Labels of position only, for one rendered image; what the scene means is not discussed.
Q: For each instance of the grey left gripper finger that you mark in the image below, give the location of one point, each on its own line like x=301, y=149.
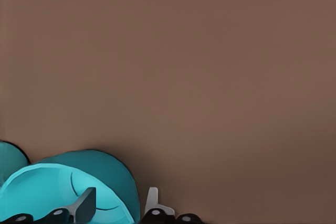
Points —
x=83, y=204

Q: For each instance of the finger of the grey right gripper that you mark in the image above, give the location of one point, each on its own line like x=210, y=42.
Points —
x=152, y=201

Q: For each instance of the teal bowl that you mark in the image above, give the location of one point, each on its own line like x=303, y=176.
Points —
x=44, y=187
x=10, y=158

